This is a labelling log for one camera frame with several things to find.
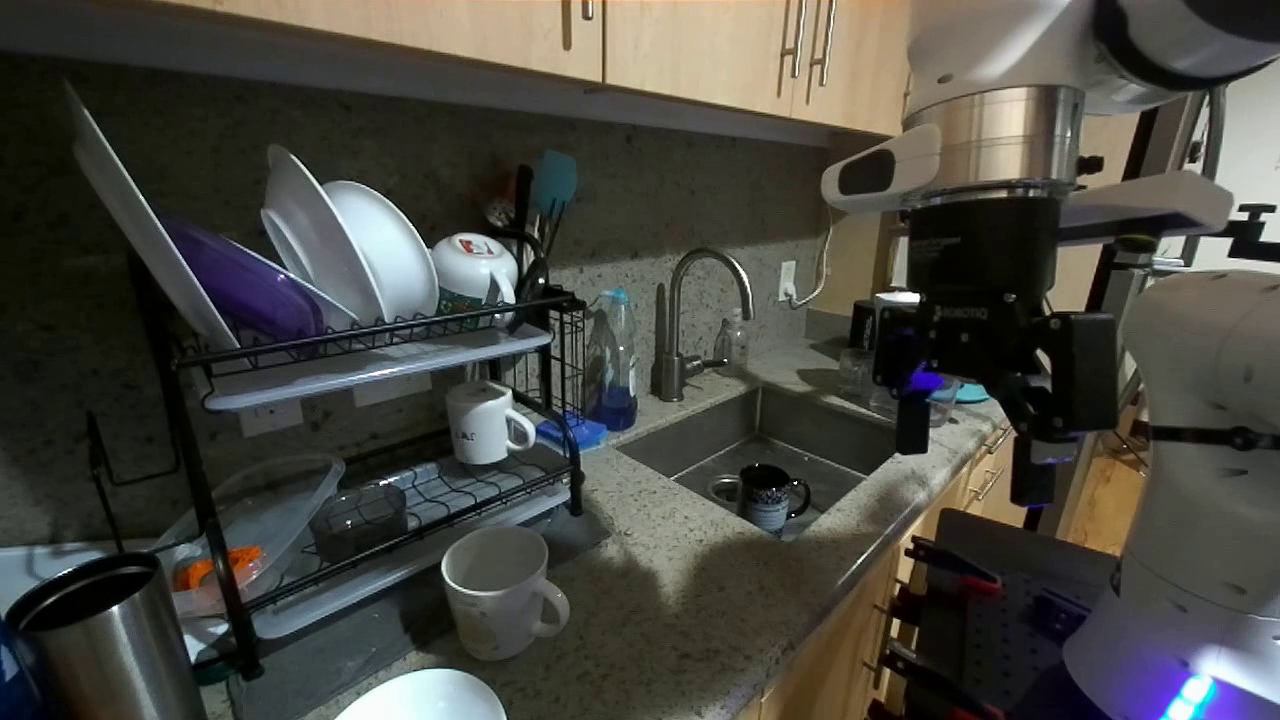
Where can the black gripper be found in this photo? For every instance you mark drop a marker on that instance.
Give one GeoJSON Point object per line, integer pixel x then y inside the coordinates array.
{"type": "Point", "coordinates": [987, 286]}

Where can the white bowl with flower print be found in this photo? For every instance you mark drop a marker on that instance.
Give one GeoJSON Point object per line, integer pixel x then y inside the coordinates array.
{"type": "Point", "coordinates": [424, 703]}

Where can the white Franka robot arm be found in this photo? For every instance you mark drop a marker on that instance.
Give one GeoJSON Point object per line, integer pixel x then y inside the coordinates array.
{"type": "Point", "coordinates": [1202, 464]}

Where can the grey rack drip tray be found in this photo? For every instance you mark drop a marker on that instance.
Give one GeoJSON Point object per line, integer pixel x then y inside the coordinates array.
{"type": "Point", "coordinates": [452, 501]}
{"type": "Point", "coordinates": [362, 366]}

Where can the small white bowl red print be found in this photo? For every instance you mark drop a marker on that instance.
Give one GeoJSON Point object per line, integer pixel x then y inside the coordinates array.
{"type": "Point", "coordinates": [473, 267]}

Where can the plain white deep bowl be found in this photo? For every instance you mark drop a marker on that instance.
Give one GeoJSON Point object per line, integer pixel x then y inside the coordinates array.
{"type": "Point", "coordinates": [393, 254]}

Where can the dark glass bowl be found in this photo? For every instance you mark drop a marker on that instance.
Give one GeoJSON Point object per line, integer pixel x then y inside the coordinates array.
{"type": "Point", "coordinates": [356, 520]}

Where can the black two-tier dish rack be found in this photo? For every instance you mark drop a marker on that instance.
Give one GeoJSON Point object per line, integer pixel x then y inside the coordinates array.
{"type": "Point", "coordinates": [202, 495]}

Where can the steel kitchen sink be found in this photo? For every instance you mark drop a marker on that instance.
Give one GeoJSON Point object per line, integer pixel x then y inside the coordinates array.
{"type": "Point", "coordinates": [803, 427]}

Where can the black pegboard with tools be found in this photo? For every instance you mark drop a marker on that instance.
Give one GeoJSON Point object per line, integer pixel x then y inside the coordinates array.
{"type": "Point", "coordinates": [1000, 624]}

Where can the black mug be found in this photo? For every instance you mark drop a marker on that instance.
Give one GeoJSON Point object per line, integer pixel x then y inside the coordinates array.
{"type": "Point", "coordinates": [770, 497]}

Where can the wooden base cabinet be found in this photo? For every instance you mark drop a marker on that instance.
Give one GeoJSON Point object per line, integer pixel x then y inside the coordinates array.
{"type": "Point", "coordinates": [853, 653]}

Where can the chrome kitchen faucet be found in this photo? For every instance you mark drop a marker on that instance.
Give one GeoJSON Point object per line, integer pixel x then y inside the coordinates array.
{"type": "Point", "coordinates": [683, 322]}

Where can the teal silicone spatula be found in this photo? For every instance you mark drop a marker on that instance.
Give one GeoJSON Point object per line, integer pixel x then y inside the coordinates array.
{"type": "Point", "coordinates": [552, 183]}

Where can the small white mug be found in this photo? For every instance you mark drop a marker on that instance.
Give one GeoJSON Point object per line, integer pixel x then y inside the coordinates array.
{"type": "Point", "coordinates": [479, 427]}

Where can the black kitchen utensil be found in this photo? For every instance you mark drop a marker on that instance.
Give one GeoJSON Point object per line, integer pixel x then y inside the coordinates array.
{"type": "Point", "coordinates": [523, 227]}

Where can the large speckled white mug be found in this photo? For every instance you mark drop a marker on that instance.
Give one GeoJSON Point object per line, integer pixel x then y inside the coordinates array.
{"type": "Point", "coordinates": [492, 601]}

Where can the white round plate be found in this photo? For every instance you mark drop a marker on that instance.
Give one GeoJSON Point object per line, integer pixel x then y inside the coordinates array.
{"type": "Point", "coordinates": [315, 235]}

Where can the clear plastic container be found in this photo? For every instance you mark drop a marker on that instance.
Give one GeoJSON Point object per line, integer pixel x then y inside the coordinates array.
{"type": "Point", "coordinates": [266, 504]}

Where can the purple plate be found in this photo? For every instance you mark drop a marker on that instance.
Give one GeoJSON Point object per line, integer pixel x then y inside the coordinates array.
{"type": "Point", "coordinates": [245, 286]}

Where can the orange object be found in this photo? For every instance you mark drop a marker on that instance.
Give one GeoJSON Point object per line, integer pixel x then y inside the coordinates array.
{"type": "Point", "coordinates": [215, 570]}

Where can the large white rectangular plate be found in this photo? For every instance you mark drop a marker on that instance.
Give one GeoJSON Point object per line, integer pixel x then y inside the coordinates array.
{"type": "Point", "coordinates": [142, 223]}

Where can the stainless steel tumbler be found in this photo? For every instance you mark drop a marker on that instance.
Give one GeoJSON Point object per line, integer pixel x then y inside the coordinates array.
{"type": "Point", "coordinates": [105, 653]}

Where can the blue container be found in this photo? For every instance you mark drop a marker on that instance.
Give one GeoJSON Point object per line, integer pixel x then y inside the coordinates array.
{"type": "Point", "coordinates": [8, 672]}

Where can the white wall outlet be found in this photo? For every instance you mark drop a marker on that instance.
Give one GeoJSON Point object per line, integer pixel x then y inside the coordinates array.
{"type": "Point", "coordinates": [788, 283]}

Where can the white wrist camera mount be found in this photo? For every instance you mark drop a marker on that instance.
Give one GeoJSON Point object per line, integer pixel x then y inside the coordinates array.
{"type": "Point", "coordinates": [874, 167]}

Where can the black camera stand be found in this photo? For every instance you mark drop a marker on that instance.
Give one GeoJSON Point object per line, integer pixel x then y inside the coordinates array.
{"type": "Point", "coordinates": [1252, 228]}

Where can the grey metal post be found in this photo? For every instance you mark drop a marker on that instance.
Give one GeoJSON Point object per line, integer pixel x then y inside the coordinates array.
{"type": "Point", "coordinates": [1181, 134]}

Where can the wooden wall cabinets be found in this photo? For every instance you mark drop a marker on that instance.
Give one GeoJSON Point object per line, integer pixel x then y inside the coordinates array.
{"type": "Point", "coordinates": [533, 24]}

